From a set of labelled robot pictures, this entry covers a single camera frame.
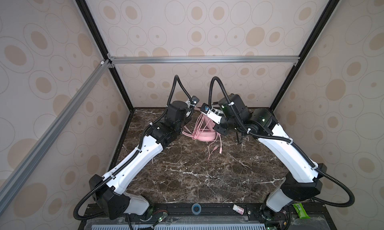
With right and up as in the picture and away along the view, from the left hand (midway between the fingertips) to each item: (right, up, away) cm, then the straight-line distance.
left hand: (184, 103), depth 70 cm
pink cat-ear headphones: (+11, -14, -1) cm, 18 cm away
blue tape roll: (+6, -52, +5) cm, 53 cm away
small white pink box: (+27, -51, +3) cm, 58 cm away
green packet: (+57, -52, +3) cm, 77 cm away
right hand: (+14, -7, -4) cm, 16 cm away
